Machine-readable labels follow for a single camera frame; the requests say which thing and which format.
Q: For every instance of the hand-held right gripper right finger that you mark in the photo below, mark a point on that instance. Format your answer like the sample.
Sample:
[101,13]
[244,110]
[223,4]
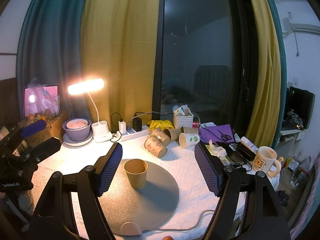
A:
[207,171]

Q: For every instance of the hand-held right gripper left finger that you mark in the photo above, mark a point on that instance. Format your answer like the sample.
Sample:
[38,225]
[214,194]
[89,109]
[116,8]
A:
[110,171]

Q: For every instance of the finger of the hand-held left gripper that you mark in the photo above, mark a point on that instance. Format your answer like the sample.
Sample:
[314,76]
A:
[33,127]
[46,148]

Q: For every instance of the plain brown paper cup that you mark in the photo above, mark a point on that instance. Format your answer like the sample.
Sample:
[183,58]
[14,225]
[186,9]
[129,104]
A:
[190,130]
[175,133]
[135,175]

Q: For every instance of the white cup with green print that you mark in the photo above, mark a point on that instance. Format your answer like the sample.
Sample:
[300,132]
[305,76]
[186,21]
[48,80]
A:
[189,140]

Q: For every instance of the printed brown paper cup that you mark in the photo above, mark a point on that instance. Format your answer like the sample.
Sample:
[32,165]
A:
[155,148]
[161,136]

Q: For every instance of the white textured tablecloth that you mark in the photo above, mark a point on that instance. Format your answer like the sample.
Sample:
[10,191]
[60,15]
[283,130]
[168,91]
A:
[190,180]

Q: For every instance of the cardboard box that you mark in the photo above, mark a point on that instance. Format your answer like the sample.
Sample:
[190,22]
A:
[53,127]

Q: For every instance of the wet wipes pack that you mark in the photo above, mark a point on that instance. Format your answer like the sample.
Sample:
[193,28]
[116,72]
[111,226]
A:
[217,151]

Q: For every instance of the clear plastic bag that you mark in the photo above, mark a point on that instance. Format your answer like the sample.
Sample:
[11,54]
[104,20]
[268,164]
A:
[40,102]

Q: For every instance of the white plate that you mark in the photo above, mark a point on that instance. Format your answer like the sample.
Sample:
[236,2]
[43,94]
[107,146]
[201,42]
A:
[75,143]

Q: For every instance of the black phone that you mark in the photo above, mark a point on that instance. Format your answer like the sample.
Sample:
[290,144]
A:
[236,158]

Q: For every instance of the purple bowl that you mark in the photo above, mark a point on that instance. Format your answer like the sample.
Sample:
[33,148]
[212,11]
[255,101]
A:
[76,133]

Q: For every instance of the purple cloth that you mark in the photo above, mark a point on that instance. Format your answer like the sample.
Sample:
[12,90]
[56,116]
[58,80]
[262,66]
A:
[210,133]

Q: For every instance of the pink speckled bowl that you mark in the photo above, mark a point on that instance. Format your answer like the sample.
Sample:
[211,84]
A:
[77,124]

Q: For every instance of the white desk lamp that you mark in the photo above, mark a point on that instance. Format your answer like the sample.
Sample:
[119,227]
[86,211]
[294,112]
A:
[100,133]

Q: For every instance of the black scissors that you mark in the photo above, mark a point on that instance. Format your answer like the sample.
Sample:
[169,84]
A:
[224,135]

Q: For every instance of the tablet with pink screen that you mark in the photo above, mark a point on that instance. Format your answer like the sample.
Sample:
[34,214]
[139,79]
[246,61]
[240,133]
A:
[51,90]

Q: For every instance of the white power strip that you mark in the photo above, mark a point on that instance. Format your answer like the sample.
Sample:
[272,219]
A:
[133,135]

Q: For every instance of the black box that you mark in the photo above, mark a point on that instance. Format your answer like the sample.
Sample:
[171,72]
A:
[246,152]

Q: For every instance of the white charger plug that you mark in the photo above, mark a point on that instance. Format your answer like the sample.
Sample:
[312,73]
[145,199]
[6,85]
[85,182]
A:
[122,126]

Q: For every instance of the white tube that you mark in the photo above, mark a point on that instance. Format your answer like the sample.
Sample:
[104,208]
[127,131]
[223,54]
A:
[250,145]

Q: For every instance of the black charger plug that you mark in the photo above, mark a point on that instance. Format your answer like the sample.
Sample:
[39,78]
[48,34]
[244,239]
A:
[137,124]

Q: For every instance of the white plastic basket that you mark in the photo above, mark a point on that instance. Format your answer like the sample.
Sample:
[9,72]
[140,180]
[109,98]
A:
[183,122]

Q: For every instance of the round grey mat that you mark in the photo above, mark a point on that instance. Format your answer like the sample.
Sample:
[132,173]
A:
[160,200]

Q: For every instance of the white bear mug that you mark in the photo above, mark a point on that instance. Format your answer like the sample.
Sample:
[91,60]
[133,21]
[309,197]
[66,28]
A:
[265,161]

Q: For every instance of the white oval mat controller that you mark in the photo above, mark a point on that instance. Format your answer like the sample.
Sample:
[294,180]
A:
[130,228]

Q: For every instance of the yellow plastic bag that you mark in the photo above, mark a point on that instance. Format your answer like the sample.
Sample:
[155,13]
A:
[161,125]

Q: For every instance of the packets in basket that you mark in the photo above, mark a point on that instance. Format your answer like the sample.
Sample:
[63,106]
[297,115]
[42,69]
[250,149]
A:
[181,110]

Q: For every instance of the teal curtain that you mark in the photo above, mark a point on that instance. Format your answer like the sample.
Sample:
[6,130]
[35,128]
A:
[50,45]
[282,85]

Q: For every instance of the white side desk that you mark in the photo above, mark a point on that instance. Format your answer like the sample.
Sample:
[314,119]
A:
[287,132]

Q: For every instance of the black monitor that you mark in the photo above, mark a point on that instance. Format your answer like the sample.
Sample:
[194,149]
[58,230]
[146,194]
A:
[300,105]

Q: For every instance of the yellow curtain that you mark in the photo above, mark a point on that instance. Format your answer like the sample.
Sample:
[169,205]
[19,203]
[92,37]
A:
[120,45]
[263,70]

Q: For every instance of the white air conditioner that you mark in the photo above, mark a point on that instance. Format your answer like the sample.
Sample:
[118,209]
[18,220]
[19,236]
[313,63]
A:
[303,26]

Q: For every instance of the black window frame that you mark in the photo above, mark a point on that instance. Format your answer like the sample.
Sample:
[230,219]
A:
[157,67]

